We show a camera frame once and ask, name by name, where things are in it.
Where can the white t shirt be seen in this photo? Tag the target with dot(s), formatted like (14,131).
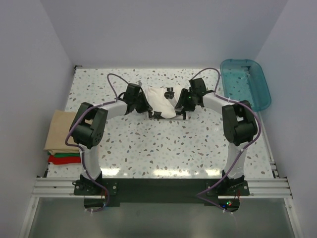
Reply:
(163,101)

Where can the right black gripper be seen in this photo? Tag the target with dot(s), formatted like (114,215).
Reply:
(182,101)

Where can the folded red t shirt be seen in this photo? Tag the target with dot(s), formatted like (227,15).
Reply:
(64,160)

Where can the aluminium frame rail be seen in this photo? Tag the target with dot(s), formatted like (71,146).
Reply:
(258,187)

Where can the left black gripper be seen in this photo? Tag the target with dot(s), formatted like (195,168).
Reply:
(146,106)

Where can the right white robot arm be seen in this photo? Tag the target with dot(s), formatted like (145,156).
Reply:
(238,120)

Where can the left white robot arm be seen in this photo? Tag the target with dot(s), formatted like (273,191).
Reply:
(87,129)

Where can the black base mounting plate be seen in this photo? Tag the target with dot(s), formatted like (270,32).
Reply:
(112,192)

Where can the folded beige t shirt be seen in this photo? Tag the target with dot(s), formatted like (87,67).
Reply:
(59,129)

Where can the folded green t shirt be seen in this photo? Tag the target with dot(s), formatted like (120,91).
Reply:
(62,155)

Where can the teal plastic bin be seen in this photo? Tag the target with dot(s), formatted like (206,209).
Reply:
(243,79)

